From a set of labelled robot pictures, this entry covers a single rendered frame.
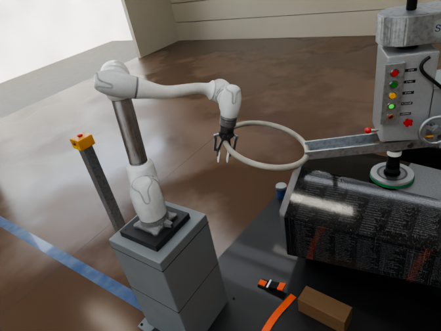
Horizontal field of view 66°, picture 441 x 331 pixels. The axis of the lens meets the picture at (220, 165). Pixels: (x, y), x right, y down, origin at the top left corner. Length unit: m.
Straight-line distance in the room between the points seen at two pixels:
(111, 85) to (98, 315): 1.76
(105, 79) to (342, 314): 1.81
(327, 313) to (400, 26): 1.57
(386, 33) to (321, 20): 6.80
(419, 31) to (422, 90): 0.26
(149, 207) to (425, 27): 1.45
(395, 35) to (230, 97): 0.75
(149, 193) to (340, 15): 7.06
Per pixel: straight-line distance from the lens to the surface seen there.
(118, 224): 3.02
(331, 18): 8.37
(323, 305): 2.32
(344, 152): 1.89
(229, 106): 1.71
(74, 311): 2.93
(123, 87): 1.58
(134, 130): 1.84
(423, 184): 2.10
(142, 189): 1.77
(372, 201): 2.04
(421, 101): 1.78
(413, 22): 1.65
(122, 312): 2.73
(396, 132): 1.82
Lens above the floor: 2.03
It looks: 32 degrees down
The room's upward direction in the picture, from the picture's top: 11 degrees counter-clockwise
